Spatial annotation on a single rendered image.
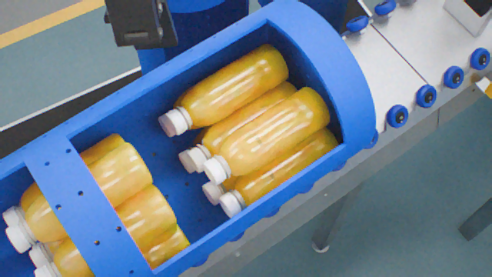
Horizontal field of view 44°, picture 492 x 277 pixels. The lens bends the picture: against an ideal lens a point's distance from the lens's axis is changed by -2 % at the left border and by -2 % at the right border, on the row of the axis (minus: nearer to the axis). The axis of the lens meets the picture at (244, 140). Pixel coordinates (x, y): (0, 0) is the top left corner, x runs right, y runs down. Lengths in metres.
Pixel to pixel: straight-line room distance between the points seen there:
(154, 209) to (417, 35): 0.71
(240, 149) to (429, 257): 1.32
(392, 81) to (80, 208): 0.70
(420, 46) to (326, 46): 0.45
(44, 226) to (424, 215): 1.55
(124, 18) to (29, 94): 2.06
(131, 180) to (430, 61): 0.70
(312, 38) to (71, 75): 1.58
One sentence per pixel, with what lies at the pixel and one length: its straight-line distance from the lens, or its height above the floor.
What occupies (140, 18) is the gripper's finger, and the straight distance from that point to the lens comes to 0.33.
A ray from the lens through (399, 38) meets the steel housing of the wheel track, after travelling 1.32.
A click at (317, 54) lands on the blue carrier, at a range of 0.89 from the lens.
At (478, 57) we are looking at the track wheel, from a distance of 1.28.
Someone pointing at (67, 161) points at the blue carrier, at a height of 1.23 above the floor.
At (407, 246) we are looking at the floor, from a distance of 2.13.
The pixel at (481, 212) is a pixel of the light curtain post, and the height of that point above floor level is 0.20.
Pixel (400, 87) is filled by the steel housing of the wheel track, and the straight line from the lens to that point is 1.26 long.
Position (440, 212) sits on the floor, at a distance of 2.20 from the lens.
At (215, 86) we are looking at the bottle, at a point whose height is 1.14.
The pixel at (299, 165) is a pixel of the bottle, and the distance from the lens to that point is 0.96.
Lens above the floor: 1.97
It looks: 65 degrees down
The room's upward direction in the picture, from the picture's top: 3 degrees clockwise
